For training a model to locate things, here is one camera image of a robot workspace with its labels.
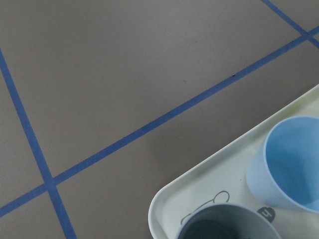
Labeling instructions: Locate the grey plastic cup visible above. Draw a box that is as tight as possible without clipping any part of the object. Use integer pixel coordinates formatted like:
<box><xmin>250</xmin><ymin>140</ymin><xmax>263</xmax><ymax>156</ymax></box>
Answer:
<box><xmin>175</xmin><ymin>204</ymin><xmax>281</xmax><ymax>239</ymax></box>

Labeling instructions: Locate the light blue plastic cup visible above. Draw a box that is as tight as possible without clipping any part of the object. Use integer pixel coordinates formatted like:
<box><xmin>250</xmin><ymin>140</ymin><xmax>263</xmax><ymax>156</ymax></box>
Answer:
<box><xmin>246</xmin><ymin>116</ymin><xmax>319</xmax><ymax>214</ymax></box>

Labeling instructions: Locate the cream plastic tray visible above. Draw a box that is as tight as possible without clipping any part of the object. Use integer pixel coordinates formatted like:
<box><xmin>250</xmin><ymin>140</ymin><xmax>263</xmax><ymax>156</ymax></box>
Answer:
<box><xmin>148</xmin><ymin>87</ymin><xmax>319</xmax><ymax>239</ymax></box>

